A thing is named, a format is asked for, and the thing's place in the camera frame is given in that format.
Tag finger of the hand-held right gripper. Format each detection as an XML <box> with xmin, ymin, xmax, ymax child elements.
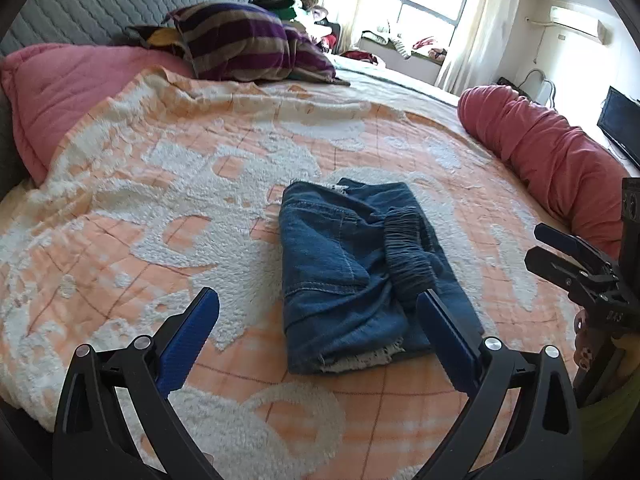
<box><xmin>524</xmin><ymin>247</ymin><xmax>617</xmax><ymax>298</ymax></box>
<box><xmin>533</xmin><ymin>223</ymin><xmax>618</xmax><ymax>267</ymax></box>

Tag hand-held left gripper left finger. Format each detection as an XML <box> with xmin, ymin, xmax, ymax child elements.
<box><xmin>51</xmin><ymin>286</ymin><xmax>224</xmax><ymax>480</ymax></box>

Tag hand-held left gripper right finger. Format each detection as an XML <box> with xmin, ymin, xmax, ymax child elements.
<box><xmin>414</xmin><ymin>290</ymin><xmax>585</xmax><ymax>480</ymax></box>

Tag blue denim jeans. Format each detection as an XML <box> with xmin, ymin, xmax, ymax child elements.
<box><xmin>277</xmin><ymin>177</ymin><xmax>485</xmax><ymax>375</ymax></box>

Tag person's right forearm green sleeve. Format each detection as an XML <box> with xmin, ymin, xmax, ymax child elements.
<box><xmin>577</xmin><ymin>337</ymin><xmax>640</xmax><ymax>480</ymax></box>

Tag person's right hand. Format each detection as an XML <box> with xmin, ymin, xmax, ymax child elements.
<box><xmin>573</xmin><ymin>309</ymin><xmax>594</xmax><ymax>372</ymax></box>

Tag red rolled duvet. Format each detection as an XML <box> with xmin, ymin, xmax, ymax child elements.
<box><xmin>457</xmin><ymin>85</ymin><xmax>632</xmax><ymax>259</ymax></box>

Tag black flat television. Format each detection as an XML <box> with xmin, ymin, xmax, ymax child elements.
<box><xmin>597</xmin><ymin>86</ymin><xmax>640</xmax><ymax>171</ymax></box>

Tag orange white printed blanket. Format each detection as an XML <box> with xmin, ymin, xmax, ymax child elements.
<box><xmin>0</xmin><ymin>65</ymin><xmax>587</xmax><ymax>480</ymax></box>

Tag white air conditioner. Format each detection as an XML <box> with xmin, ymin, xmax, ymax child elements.
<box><xmin>549</xmin><ymin>6</ymin><xmax>609</xmax><ymax>45</ymax></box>

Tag cream curtain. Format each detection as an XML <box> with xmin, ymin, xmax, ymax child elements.
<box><xmin>434</xmin><ymin>0</ymin><xmax>527</xmax><ymax>97</ymax></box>

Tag white bed sheet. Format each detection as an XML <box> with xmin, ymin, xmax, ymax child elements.
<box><xmin>332</xmin><ymin>54</ymin><xmax>462</xmax><ymax>108</ymax></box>

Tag heap of mixed cloths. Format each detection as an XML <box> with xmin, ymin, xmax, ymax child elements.
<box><xmin>345</xmin><ymin>21</ymin><xmax>447</xmax><ymax>68</ymax></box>

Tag pink quilted pillow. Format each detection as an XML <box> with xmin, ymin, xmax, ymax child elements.
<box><xmin>0</xmin><ymin>44</ymin><xmax>197</xmax><ymax>187</ymax></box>

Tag purple striped pillow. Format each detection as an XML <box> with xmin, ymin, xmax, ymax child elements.
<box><xmin>125</xmin><ymin>2</ymin><xmax>351</xmax><ymax>86</ymax></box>

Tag pile of folded clothes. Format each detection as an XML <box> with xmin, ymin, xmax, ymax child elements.
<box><xmin>252</xmin><ymin>0</ymin><xmax>345</xmax><ymax>55</ymax></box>

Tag grey quilted headboard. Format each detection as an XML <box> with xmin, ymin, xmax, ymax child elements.
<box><xmin>0</xmin><ymin>0</ymin><xmax>258</xmax><ymax>58</ymax></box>

